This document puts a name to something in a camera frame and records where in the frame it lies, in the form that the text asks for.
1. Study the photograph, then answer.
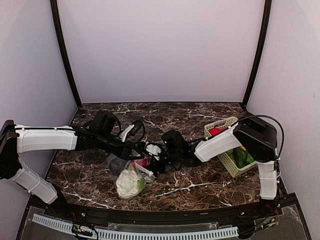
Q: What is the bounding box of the red fake fruit in basket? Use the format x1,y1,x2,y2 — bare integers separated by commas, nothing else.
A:
209,127,227,136

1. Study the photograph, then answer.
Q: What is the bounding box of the black corner frame post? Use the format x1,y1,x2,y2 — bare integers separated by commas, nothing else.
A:
50,0,82,109
241,0,273,110

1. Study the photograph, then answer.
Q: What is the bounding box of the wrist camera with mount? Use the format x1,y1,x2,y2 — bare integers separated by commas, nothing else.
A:
118,120,146,144
143,142,165,161

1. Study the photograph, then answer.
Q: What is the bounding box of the white fake cauliflower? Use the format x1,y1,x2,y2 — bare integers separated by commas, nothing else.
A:
115,169,146,200

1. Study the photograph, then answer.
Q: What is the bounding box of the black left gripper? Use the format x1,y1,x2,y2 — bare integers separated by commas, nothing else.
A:
96,131,145,161

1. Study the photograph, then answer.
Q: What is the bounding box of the black right corner frame post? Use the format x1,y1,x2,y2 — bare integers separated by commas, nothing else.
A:
241,0,273,110

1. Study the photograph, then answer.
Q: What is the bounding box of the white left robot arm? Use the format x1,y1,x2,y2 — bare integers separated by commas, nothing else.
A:
0,110,146,218

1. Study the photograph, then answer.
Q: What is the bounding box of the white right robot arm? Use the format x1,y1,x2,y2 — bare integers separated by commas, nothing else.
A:
145,112,285,217

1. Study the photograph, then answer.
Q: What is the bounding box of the green fake vegetable in basket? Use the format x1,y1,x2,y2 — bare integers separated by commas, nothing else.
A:
242,151,255,166

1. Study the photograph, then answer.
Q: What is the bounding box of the white slotted cable duct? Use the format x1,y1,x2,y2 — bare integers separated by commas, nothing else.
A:
32,214,239,240

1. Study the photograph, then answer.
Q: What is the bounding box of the red fake apple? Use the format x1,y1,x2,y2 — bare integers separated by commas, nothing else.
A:
134,159,147,168

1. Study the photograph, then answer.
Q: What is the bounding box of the black front rail with electronics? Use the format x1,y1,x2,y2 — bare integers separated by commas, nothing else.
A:
16,193,312,240

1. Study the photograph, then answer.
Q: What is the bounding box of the green fake cucumber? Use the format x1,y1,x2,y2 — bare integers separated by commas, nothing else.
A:
232,148,244,169

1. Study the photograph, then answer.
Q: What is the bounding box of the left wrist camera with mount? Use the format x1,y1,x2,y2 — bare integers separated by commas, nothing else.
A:
118,120,146,144

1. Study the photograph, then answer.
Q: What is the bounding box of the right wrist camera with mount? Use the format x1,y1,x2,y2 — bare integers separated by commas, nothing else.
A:
143,142,165,161

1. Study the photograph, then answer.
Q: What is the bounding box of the clear zip top bag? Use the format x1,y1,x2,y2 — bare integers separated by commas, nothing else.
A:
106,154,156,200

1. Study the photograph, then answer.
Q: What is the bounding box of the pale green plastic basket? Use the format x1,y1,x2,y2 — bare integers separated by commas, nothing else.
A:
204,116,257,178

